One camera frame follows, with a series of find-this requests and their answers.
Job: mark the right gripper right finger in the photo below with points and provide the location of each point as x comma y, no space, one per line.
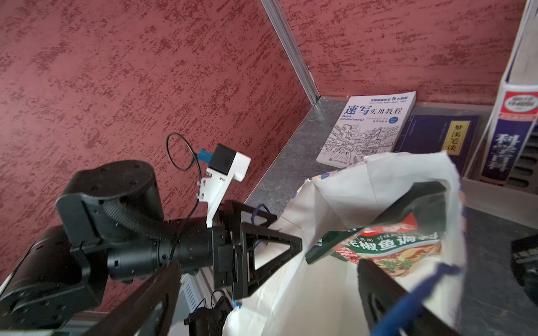
391,310

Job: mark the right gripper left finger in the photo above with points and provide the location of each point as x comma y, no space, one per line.
148,310

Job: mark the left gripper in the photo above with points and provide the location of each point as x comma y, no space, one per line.
262,251

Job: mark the green black condiment packet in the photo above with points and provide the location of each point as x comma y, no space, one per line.
405,233

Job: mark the blue checkered paper bag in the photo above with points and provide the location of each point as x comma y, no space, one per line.
323,298

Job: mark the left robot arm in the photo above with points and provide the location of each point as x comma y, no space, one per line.
113,228

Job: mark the white file organizer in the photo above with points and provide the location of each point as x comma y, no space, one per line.
517,200

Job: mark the white sketch tutorial book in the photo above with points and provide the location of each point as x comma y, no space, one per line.
367,125

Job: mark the dark blue book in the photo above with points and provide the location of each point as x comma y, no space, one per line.
431,134

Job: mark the blue white upright book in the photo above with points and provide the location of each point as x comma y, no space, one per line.
514,113

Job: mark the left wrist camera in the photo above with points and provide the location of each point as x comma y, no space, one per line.
224,166

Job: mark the left corner metal post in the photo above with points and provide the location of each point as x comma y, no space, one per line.
282,28

